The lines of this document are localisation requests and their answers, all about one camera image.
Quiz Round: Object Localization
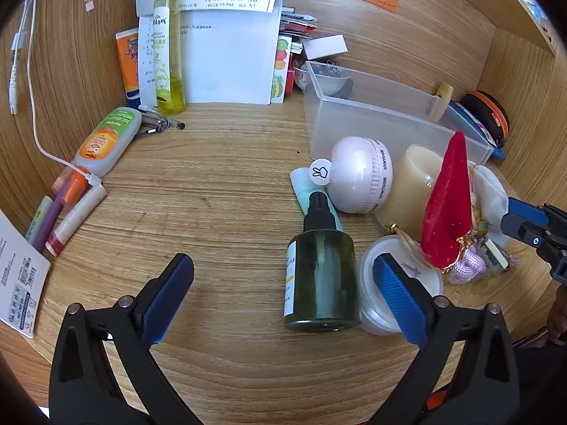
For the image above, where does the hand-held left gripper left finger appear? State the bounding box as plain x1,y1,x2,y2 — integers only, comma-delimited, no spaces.
49,253,196,425

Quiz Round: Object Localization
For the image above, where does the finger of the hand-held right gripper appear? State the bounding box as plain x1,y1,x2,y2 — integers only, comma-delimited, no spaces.
518,204,567,284
500,197,550,240

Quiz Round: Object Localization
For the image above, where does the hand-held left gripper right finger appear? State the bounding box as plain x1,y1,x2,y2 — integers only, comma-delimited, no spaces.
372,252,521,425

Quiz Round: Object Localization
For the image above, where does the white cloth pouch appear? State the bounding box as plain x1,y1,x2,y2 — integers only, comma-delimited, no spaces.
470,164,510,249

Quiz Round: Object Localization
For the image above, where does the pink rope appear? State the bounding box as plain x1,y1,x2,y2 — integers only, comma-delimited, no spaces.
447,230,512,284

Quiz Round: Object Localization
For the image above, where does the red felt ornament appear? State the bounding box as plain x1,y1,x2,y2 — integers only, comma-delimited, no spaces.
383,130,477,271

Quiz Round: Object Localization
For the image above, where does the green glass spray bottle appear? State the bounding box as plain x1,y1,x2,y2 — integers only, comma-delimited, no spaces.
282,191,360,333

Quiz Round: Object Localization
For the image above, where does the cream pillar candle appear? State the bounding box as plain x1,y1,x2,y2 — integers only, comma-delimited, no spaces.
374,144,446,242

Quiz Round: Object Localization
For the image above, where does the pink round device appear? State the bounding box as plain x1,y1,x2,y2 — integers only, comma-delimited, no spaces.
311,136,394,214

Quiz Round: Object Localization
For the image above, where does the small teal bottle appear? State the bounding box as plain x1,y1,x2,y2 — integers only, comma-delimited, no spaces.
290,166,345,232

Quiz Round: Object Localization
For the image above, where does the clear plastic bin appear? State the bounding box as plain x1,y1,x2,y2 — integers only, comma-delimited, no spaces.
303,59,494,166

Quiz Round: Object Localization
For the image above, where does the blue fabric pouch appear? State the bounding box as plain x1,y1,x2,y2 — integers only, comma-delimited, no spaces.
447,100,506,161

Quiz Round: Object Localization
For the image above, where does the black and orange round case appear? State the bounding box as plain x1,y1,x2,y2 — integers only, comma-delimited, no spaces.
461,90,511,147

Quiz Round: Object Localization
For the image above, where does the wooden desk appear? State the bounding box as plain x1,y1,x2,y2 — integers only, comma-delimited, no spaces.
0,93,554,425

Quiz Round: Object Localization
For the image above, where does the white and red tube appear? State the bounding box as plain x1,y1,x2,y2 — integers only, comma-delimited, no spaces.
45,185,108,256

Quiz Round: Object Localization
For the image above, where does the purple pen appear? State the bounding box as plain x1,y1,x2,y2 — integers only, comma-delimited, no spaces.
33,199,67,253

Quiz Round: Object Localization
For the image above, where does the small yellow bottle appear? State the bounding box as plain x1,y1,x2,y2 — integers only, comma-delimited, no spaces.
430,82,455,122

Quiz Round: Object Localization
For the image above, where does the orange marker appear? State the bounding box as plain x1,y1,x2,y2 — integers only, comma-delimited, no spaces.
51,166,91,206

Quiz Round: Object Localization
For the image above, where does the white printed card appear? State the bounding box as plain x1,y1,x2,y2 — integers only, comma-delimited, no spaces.
0,208,51,339

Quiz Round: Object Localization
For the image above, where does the pale green stick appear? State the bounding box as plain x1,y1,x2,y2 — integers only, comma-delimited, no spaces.
24,195,54,244

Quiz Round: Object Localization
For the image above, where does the white tube with orange label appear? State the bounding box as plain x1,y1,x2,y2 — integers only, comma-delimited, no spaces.
71,107,143,178

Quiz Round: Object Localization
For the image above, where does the silver pen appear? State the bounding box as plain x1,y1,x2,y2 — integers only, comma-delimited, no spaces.
135,117,171,138

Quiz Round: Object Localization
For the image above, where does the wooden shelf board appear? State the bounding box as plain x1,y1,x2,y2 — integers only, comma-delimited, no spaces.
485,0,558,57

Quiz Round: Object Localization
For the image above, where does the tall yellow spray bottle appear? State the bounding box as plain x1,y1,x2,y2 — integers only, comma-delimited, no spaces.
153,0,187,116

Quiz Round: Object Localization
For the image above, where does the small white bowl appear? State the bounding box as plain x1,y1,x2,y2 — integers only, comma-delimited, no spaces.
296,61,350,98

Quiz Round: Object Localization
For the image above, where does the orange sunscreen tube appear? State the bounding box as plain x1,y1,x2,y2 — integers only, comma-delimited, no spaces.
116,27,142,102

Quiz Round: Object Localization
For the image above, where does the standing white paper sheet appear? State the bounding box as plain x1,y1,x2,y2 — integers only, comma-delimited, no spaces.
138,6,283,106

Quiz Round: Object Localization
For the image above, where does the fruit sticker sheet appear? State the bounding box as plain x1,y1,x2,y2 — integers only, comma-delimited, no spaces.
270,38,293,98

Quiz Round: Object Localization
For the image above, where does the blank white card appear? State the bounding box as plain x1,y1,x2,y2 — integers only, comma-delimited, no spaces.
302,34,348,61

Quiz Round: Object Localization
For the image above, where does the stack of paper packets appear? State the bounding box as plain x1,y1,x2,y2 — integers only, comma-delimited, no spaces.
280,6,319,54

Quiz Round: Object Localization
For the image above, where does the white charging cable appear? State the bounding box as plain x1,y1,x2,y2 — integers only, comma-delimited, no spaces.
9,0,103,185

